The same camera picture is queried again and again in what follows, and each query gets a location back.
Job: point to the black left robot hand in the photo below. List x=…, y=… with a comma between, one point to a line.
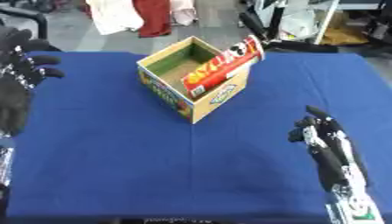
x=15, y=78

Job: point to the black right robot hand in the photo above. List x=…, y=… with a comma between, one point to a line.
x=329, y=151

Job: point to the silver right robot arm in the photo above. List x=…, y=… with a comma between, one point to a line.
x=354, y=207

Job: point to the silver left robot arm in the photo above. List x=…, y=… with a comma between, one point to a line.
x=5, y=166

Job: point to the tan cardboard box green inside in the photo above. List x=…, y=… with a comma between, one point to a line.
x=193, y=80

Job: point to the black chair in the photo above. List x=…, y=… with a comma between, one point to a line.
x=25, y=14

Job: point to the white hanging cloth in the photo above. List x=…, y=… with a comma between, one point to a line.
x=113, y=15

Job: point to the red cylindrical snack can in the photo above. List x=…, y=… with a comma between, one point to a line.
x=222, y=67

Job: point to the black tripod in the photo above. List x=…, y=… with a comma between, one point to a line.
x=268, y=26

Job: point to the red hanging cloth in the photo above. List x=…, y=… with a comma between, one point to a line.
x=153, y=17

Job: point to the pink hanging cloth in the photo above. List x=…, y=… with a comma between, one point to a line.
x=184, y=11

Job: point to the white shelf frame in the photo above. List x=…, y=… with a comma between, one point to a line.
x=331, y=17

